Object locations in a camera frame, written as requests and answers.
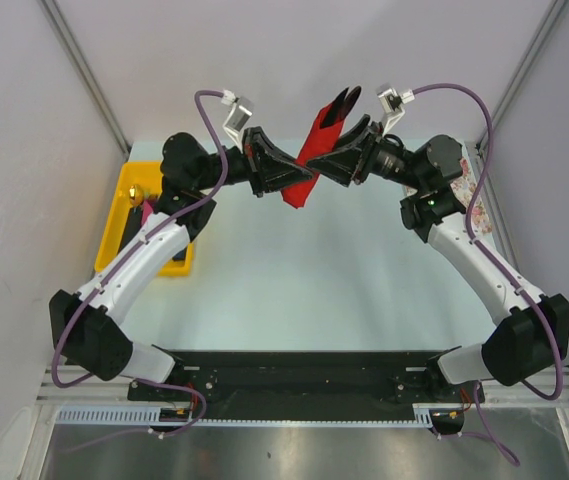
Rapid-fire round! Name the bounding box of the black napkin roll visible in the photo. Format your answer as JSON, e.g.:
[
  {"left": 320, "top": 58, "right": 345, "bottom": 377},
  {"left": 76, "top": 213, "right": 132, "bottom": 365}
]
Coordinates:
[{"left": 118, "top": 206, "right": 143, "bottom": 252}]

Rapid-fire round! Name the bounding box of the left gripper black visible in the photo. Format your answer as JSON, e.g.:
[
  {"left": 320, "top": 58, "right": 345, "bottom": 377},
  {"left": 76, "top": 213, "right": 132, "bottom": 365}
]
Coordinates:
[{"left": 194, "top": 127, "right": 313, "bottom": 199}]

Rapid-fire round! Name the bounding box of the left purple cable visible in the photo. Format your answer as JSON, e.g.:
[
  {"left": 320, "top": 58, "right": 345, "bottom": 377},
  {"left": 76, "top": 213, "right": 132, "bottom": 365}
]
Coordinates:
[{"left": 51, "top": 89, "right": 228, "bottom": 441}]

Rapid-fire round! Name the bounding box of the gold spoon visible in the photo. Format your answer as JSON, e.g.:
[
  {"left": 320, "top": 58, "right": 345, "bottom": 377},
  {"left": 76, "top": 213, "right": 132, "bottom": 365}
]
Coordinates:
[{"left": 127, "top": 184, "right": 147, "bottom": 208}]

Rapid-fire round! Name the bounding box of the floral placemat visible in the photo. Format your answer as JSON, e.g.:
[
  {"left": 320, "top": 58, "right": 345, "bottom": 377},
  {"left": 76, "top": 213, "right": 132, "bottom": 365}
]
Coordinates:
[{"left": 451, "top": 152, "right": 495, "bottom": 236}]

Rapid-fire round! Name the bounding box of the purple plastic spoon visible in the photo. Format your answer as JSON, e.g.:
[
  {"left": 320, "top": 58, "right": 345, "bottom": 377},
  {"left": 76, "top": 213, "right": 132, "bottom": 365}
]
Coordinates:
[{"left": 336, "top": 86, "right": 361, "bottom": 123}]

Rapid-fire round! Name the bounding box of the pink napkin roll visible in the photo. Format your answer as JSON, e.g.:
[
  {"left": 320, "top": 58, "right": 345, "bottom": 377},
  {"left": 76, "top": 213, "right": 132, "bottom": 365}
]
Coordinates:
[{"left": 141, "top": 197, "right": 156, "bottom": 224}]

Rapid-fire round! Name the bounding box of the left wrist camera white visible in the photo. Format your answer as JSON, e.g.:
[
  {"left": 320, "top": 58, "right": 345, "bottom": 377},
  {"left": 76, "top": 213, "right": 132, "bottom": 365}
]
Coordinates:
[{"left": 221, "top": 90, "right": 254, "bottom": 147}]

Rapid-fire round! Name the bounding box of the yellow plastic tray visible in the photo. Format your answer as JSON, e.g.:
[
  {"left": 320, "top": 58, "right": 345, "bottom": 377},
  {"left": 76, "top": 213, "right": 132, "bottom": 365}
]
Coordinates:
[{"left": 93, "top": 159, "right": 198, "bottom": 278}]

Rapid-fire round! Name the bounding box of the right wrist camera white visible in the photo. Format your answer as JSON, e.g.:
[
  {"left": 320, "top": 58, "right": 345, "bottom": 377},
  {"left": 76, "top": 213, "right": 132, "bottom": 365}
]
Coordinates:
[{"left": 376, "top": 84, "right": 415, "bottom": 135}]

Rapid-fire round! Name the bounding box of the navy napkin roll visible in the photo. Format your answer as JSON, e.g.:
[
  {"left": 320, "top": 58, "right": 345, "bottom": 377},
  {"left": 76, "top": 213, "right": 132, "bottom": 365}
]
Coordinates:
[{"left": 172, "top": 248, "right": 188, "bottom": 262}]

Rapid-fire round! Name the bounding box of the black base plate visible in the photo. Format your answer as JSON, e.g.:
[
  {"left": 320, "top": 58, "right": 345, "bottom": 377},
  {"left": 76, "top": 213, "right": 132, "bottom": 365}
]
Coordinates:
[{"left": 128, "top": 349, "right": 488, "bottom": 414}]

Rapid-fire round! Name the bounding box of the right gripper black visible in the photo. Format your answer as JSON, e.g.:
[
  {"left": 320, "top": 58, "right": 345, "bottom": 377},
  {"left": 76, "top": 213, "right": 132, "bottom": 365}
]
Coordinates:
[{"left": 305, "top": 115, "right": 426, "bottom": 192}]

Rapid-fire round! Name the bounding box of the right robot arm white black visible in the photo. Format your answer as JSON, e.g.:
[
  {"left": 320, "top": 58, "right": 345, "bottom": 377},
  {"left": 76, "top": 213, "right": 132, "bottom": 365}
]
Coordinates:
[{"left": 307, "top": 117, "right": 569, "bottom": 401}]

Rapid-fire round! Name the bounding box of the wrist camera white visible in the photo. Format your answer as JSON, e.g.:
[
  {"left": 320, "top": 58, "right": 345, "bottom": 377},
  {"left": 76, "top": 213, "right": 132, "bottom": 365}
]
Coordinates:
[
  {"left": 221, "top": 90, "right": 254, "bottom": 147},
  {"left": 376, "top": 84, "right": 415, "bottom": 135}
]

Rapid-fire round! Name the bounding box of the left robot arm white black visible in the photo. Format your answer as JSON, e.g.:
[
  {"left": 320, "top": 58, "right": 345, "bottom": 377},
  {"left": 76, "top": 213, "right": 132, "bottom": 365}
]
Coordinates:
[{"left": 49, "top": 127, "right": 313, "bottom": 400}]

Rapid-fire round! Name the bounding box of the red paper napkin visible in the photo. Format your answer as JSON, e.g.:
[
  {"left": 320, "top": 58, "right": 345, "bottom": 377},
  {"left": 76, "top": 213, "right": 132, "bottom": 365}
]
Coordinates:
[{"left": 281, "top": 104, "right": 355, "bottom": 210}]

